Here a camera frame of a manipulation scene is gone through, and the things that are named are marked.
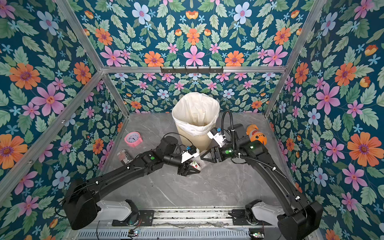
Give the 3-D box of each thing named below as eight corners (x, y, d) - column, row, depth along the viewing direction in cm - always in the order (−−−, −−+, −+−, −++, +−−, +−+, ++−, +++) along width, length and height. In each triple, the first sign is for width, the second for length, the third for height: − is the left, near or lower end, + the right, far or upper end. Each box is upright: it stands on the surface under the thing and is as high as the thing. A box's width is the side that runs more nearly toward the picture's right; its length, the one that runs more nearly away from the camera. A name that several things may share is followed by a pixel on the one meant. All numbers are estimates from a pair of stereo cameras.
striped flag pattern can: (117, 156, 99) (114, 153, 95) (125, 151, 101) (123, 147, 98) (126, 167, 93) (123, 164, 90) (134, 161, 96) (132, 158, 93)
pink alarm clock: (122, 141, 106) (120, 138, 103) (133, 131, 111) (131, 129, 109) (135, 148, 102) (134, 146, 99) (145, 138, 107) (144, 135, 105)
